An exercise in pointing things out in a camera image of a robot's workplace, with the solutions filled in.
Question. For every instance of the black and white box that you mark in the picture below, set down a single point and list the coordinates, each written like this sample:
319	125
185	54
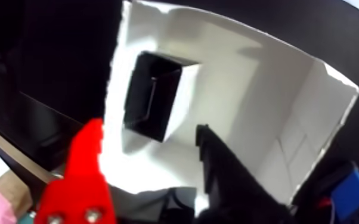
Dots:
148	94

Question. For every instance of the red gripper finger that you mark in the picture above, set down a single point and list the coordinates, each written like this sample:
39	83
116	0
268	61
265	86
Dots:
79	194

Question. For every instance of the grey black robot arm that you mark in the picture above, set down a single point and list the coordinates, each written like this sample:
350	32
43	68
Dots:
351	190

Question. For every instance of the wood edged black table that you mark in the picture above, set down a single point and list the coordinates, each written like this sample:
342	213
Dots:
19	153

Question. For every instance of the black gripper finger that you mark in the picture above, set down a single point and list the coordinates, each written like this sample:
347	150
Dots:
229	187

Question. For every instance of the white cardboard box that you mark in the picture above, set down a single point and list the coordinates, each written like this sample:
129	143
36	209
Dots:
245	94

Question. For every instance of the brown paper bag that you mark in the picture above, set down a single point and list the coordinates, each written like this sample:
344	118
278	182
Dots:
15	190

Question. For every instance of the teal metal tumbler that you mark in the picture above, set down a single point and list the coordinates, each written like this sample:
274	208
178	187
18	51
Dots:
26	219

